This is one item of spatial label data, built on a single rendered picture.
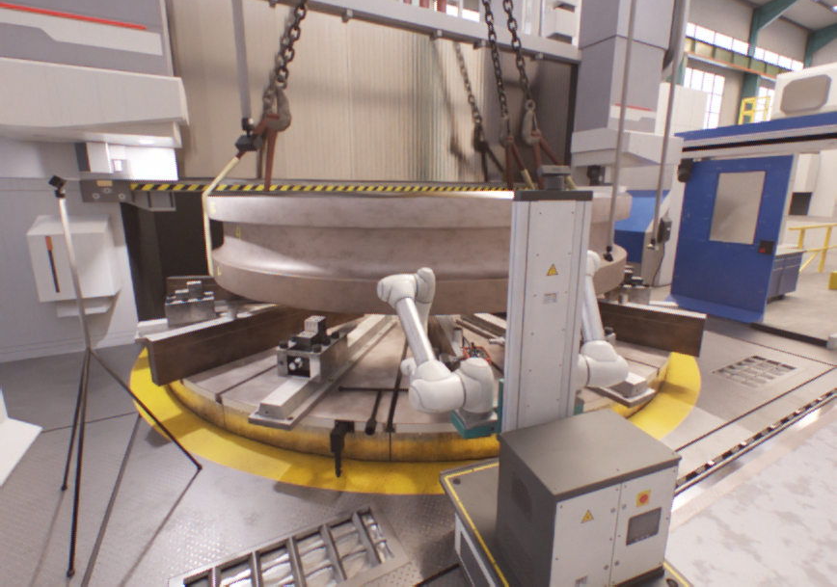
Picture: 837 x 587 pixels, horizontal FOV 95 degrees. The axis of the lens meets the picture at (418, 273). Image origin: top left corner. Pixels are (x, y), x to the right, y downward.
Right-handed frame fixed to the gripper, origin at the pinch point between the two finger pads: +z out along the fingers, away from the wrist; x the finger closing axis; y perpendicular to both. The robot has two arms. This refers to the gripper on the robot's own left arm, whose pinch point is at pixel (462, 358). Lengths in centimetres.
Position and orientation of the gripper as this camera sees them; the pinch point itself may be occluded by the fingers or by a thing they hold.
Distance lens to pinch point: 246.2
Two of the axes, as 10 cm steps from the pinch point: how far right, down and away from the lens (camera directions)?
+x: 1.2, 2.0, -9.7
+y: 1.2, 9.7, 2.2
